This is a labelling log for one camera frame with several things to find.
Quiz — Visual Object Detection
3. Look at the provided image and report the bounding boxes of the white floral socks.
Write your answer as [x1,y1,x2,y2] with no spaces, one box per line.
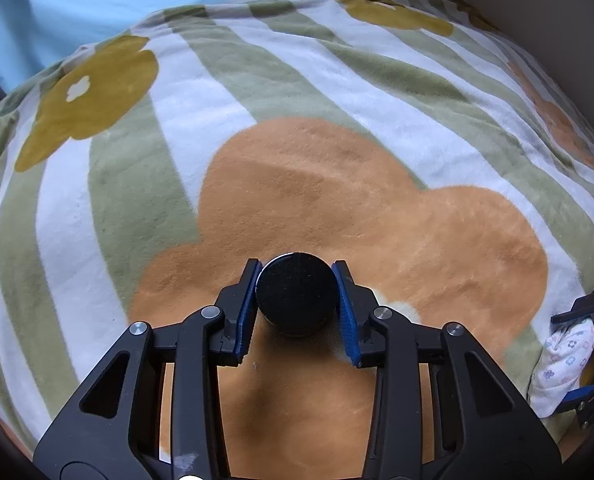
[529,318,594,419]

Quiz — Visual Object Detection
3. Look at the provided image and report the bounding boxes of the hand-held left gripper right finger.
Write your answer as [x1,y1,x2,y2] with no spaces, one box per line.
[332,259,561,480]

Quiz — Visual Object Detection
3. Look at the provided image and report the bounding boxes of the black round jar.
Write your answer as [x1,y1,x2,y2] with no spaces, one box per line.
[255,252,340,339]

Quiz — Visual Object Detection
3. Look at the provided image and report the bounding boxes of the striped floral blanket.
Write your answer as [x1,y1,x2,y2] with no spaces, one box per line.
[0,0,594,480]

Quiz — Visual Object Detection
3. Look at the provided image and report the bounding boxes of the light blue sheet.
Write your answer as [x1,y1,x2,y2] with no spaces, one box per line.
[0,0,304,97]

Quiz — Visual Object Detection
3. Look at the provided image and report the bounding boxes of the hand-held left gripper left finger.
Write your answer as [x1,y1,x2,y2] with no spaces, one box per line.
[33,258,262,480]

